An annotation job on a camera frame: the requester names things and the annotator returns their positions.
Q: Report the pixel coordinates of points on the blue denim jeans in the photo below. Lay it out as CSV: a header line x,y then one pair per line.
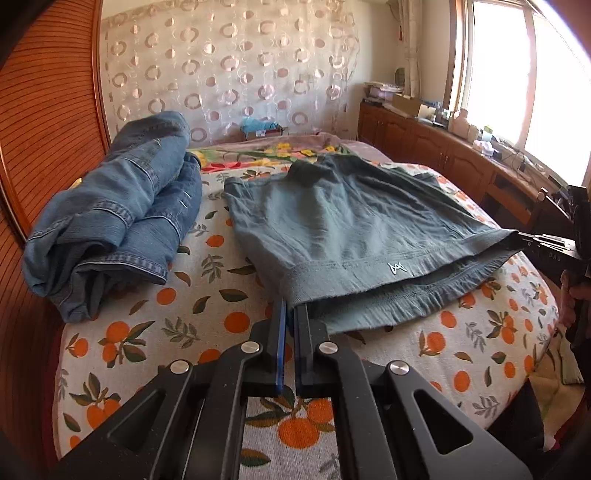
x,y
120,212

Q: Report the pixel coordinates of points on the white plastic bottle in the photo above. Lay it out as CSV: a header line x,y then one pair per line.
x,y
460,122

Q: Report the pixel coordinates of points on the grey-green pants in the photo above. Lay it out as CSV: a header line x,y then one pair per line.
x,y
351,230

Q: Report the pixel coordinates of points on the ribbed wooden panel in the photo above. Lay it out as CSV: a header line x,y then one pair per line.
x,y
41,115

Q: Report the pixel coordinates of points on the person's dark clothing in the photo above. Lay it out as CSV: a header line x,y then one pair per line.
x,y
531,424

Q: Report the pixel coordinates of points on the floral blanket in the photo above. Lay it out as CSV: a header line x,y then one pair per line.
x,y
258,159

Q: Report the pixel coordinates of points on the open cardboard box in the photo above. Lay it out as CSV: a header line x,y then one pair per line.
x,y
408,105

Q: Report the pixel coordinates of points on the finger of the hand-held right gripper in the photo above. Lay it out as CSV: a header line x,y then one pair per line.
x,y
540,240

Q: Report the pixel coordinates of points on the stack of papers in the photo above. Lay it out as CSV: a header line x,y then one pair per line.
x,y
382,90

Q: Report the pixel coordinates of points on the small cardboard box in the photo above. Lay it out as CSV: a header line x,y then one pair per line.
x,y
265,134

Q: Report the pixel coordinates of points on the circle pattern sheer curtain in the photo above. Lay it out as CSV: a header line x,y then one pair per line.
x,y
231,69

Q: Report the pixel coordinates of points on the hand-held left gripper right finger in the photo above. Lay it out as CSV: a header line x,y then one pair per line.
x,y
299,346

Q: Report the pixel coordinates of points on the person's right hand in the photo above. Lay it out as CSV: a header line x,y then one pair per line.
x,y
575,300

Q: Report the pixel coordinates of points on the orange print bed sheet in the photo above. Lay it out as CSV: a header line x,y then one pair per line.
x,y
194,323

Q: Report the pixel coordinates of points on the pale window curtain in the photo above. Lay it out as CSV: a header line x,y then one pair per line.
x,y
412,46

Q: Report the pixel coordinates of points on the window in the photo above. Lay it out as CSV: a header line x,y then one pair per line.
x,y
521,74

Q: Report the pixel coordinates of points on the wooden cabinet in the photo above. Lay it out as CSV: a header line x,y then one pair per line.
x,y
438,147

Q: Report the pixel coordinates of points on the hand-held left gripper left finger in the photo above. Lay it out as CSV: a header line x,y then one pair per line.
x,y
280,341

